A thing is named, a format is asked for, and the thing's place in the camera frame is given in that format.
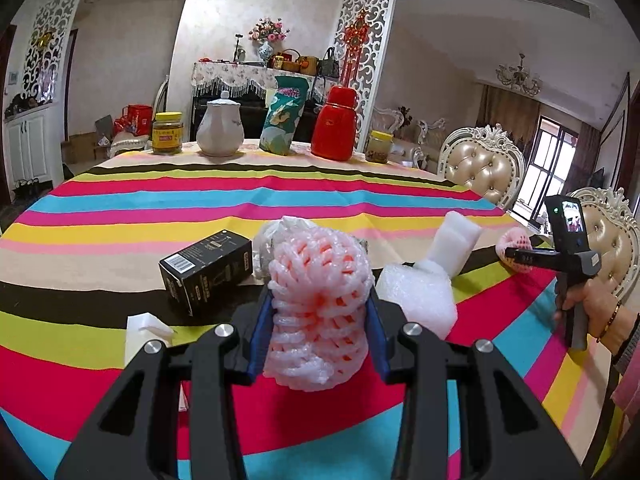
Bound person's right hand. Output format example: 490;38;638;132
553;276;626;352

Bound ornate white sofa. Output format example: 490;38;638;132
372;105;447;168

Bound floral lace cloth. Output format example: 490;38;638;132
191;60;347;102

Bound white cabinet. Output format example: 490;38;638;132
2;104;54;202

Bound yellow lid glass jar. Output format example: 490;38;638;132
151;111;184;156

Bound brown curtain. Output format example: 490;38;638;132
475;84;543;181

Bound dark handbag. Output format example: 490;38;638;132
317;46;342;79

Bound pickle jar yellow lid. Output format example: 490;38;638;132
364;130;394;164

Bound translucent white plastic bag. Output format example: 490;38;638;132
251;220;281;282

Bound green snack bag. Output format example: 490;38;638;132
258;76;311;156

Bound brown cardboard box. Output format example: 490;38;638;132
61;131;97;164

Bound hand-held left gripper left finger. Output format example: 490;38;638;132
55;287;277;480

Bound black cardboard box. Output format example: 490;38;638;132
158;228;254;318

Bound person's right forearm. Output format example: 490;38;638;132
597;309;640;413

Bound pink flowers in vase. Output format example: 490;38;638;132
248;16;292;64

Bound brown woven basket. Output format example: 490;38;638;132
271;49;301;72

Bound small white foam piece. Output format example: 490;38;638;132
124;312;174;369

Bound window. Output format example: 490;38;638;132
516;116;582;222

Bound beige tufted ornate chair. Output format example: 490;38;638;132
438;125;527;209
570;186;640;307

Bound white ceramic teapot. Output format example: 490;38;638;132
195;91;246;157

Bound chandelier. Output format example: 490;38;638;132
494;51;544;97

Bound striped colourful tablecloth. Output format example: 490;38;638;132
0;139;627;480

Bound red knot wall ornament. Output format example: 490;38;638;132
342;9;369;90

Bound beaded bracelet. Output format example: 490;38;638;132
596;301;622;345

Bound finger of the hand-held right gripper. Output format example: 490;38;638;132
504;246;545;267

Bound dark sideboard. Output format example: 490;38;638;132
191;91;321;143

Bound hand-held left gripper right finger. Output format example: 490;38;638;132
366;292;583;480

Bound red thermos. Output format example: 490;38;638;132
310;85;359;162

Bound white foam block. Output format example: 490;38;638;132
426;210;484;277

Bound white lattice screen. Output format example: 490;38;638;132
331;0;399;128
21;0;83;107

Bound red gift box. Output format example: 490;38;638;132
114;104;154;137

